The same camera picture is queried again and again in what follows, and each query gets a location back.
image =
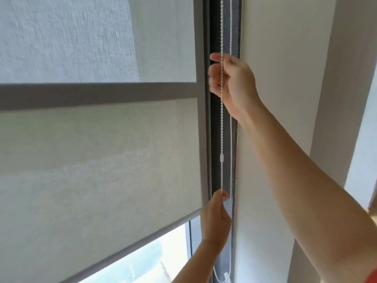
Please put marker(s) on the person's right forearm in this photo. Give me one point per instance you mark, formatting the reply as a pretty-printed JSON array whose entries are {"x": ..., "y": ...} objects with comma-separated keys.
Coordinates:
[{"x": 309, "y": 197}]

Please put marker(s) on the person's left fingers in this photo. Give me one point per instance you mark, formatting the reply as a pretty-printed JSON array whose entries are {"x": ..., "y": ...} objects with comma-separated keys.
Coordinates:
[{"x": 218, "y": 203}]

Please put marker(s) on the person's right fingers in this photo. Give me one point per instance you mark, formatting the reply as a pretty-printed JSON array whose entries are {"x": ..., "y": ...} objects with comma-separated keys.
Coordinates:
[{"x": 217, "y": 81}]

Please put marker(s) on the red sleeve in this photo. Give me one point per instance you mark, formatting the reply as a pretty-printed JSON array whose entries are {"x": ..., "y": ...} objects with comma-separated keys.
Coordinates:
[{"x": 372, "y": 277}]

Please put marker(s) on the person's left hand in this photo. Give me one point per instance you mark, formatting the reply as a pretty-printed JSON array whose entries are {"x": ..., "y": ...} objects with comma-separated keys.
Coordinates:
[{"x": 215, "y": 223}]

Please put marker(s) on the white fabric roller blind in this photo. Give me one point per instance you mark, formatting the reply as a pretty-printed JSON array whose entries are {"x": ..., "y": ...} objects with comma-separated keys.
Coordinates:
[{"x": 97, "y": 159}]

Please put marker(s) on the person's left forearm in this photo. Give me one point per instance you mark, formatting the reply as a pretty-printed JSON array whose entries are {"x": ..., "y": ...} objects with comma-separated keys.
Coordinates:
[{"x": 197, "y": 262}]

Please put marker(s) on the grey window frame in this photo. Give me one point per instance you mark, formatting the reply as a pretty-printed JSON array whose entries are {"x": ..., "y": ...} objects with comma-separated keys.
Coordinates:
[{"x": 214, "y": 129}]

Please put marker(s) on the person's right hand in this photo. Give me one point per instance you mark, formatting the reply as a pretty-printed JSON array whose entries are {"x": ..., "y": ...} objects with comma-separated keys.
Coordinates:
[{"x": 238, "y": 85}]

